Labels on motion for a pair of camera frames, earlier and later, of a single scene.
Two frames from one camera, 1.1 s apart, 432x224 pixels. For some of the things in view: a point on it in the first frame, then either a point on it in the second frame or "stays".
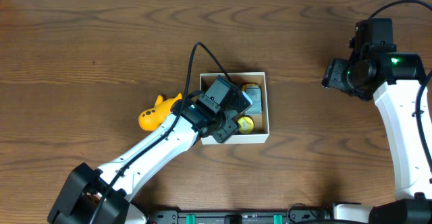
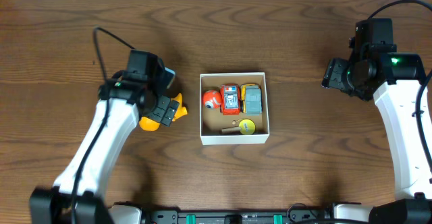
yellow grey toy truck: [253, 91] stays
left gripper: [233, 115] -> [164, 109]
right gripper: [334, 77] stays
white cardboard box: [260, 132] stays
